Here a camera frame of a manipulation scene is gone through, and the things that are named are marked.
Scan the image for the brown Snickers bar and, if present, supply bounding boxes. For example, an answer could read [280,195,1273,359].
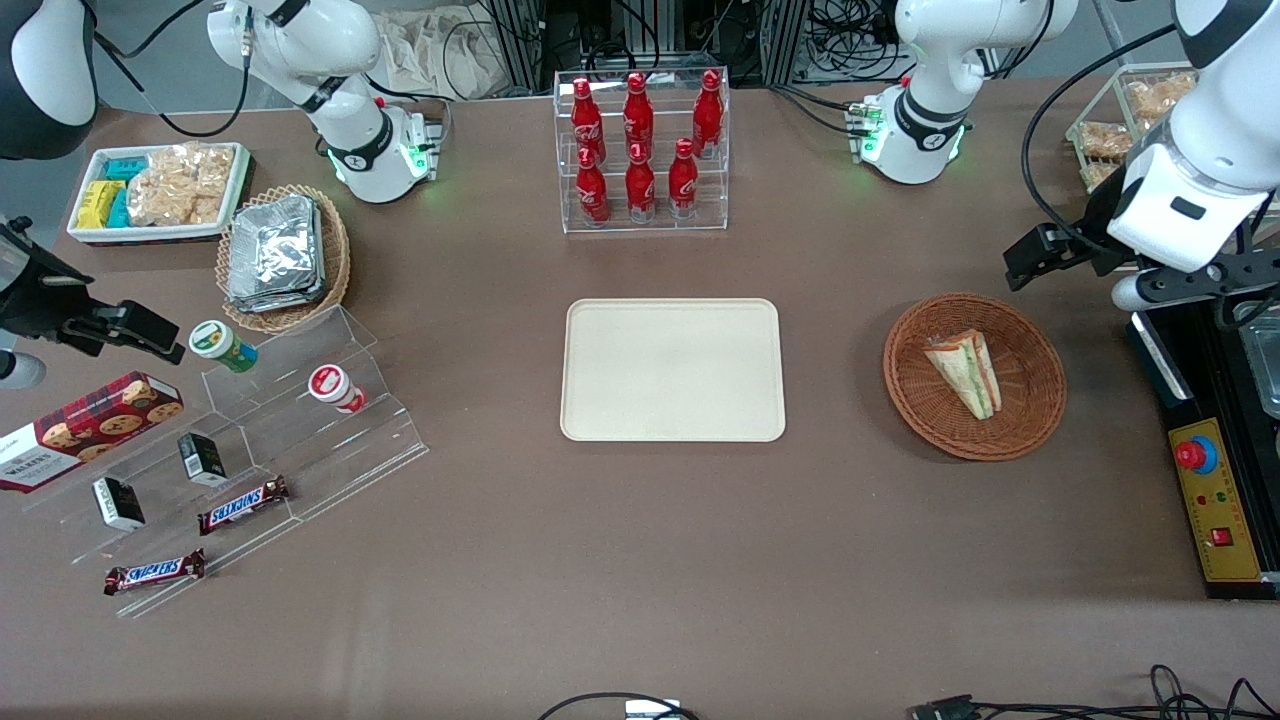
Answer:
[103,548,208,598]
[197,475,292,537]

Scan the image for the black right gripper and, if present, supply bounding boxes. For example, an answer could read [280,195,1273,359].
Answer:
[0,215,187,364]

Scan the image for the clear acrylic bottle rack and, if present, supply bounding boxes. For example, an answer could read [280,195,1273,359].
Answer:
[553,68,731,235]

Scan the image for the round brown wicker basket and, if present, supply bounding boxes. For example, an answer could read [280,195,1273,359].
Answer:
[883,292,1068,462]

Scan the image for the oval brown wicker basket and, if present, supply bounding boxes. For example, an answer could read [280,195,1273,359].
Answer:
[215,184,352,335]

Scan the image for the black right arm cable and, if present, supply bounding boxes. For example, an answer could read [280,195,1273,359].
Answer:
[92,0,253,140]

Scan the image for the silver foil package stack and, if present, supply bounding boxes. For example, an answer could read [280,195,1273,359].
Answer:
[226,195,328,314]

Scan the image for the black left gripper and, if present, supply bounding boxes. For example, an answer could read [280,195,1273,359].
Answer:
[1004,180,1143,293]

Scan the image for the red lidded snack cup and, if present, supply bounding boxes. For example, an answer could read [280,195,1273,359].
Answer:
[307,364,368,415]

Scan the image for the yellow snack packet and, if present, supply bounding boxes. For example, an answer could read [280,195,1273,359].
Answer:
[77,180,126,229]

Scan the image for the white rectangular snack tray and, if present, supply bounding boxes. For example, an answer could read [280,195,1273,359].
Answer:
[67,142,252,247]

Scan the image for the green lidded snack cup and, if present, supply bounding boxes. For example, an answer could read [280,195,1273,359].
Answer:
[189,320,259,375]

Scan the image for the clear bag of crackers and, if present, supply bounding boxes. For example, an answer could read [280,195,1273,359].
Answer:
[126,142,237,228]

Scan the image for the red cola bottle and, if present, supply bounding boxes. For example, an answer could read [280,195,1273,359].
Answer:
[625,142,658,223]
[668,138,700,219]
[575,147,611,226]
[570,77,607,166]
[622,71,655,161]
[692,68,725,159]

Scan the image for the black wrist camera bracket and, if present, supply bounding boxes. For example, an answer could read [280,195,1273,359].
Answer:
[1140,248,1280,303]

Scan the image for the black base cables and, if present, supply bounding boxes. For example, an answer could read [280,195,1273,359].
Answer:
[768,83,873,138]

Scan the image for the clear acrylic stepped display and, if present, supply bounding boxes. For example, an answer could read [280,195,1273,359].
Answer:
[20,305,430,620]

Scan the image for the beige plastic tray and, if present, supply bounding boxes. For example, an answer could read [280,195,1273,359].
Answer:
[560,298,787,443]

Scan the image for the beige cloth bag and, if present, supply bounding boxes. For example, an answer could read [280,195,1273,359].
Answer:
[374,9,513,102]

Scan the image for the small black box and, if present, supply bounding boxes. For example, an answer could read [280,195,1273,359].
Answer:
[92,476,147,533]
[178,432,229,488]

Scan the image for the black looped cable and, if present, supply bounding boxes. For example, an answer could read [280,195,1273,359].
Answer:
[538,691,703,720]

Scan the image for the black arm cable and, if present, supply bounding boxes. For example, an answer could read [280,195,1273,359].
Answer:
[92,0,253,140]
[1019,24,1183,253]

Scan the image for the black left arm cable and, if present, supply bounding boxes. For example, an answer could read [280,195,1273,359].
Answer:
[1019,24,1183,253]

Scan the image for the black control box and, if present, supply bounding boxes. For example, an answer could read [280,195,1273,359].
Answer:
[1127,295,1280,602]

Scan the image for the red tartan cookie box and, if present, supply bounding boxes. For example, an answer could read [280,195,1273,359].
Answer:
[0,371,185,495]

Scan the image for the clear plastic container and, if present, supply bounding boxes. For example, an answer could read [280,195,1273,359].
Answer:
[1236,298,1280,421]

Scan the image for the triangle sandwich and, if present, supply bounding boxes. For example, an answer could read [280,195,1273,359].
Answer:
[923,329,1003,421]

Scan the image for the red emergency stop button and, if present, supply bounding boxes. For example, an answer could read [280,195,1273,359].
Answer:
[1175,434,1220,477]

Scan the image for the black cable connector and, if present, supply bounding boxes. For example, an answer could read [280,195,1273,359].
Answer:
[909,694,980,720]

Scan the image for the black tangled cables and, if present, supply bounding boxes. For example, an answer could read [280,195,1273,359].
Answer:
[975,664,1280,720]

